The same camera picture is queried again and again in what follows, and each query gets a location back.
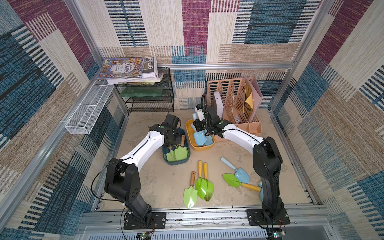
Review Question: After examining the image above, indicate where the white wire mesh basket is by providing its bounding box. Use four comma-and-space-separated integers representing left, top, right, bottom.
65, 81, 114, 135

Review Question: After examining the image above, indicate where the green shovel yellow handle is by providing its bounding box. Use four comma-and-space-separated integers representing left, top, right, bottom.
195, 161, 207, 200
203, 163, 214, 202
223, 174, 262, 193

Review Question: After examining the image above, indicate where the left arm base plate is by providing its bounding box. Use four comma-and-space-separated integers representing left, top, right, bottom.
123, 212, 167, 230

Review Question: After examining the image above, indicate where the stack of white books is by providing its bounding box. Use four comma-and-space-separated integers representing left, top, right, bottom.
99, 57, 164, 85

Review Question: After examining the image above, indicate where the black wire shelf rack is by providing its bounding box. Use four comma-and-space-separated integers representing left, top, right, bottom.
115, 68, 175, 113

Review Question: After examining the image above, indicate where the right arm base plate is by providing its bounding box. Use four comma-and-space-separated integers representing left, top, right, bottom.
246, 209, 291, 227

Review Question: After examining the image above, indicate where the yellow storage tray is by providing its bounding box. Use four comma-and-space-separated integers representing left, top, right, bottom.
186, 119, 216, 152

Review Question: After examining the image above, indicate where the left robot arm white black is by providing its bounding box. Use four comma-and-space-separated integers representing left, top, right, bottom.
105, 114, 181, 226

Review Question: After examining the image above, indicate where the colorful picture book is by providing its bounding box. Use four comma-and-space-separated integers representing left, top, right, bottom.
97, 57, 146, 80

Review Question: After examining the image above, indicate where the dark teal storage tray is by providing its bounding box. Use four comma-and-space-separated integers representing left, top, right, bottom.
162, 129, 191, 166

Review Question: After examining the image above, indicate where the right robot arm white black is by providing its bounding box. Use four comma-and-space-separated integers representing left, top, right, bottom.
194, 104, 285, 225

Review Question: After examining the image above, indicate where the pink desk file organizer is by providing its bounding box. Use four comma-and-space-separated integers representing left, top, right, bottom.
207, 78, 262, 136

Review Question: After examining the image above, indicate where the white box in organizer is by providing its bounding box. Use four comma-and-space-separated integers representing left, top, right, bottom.
213, 92, 225, 120

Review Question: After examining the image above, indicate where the green tray on shelf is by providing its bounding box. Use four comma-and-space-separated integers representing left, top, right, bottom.
120, 87, 164, 98

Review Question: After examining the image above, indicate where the pink folder with yellow paper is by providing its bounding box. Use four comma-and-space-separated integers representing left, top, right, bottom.
244, 77, 263, 122

